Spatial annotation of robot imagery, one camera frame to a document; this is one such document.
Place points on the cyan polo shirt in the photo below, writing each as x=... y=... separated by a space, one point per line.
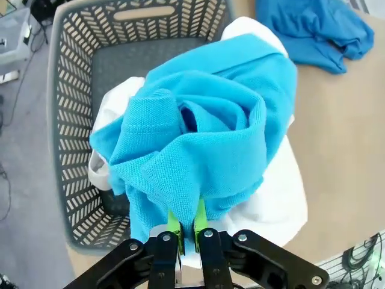
x=195 y=135

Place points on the white garment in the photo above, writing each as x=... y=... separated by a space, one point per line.
x=276 y=192

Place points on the grey equipment box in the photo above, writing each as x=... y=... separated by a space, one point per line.
x=12 y=39

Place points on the grey woven plastic basket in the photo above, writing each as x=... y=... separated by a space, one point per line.
x=75 y=120

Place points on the medium blue garment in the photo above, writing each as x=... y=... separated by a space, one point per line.
x=309 y=33

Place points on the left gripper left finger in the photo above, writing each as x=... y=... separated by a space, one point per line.
x=141 y=265

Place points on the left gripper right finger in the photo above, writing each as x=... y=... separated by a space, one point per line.
x=246 y=262

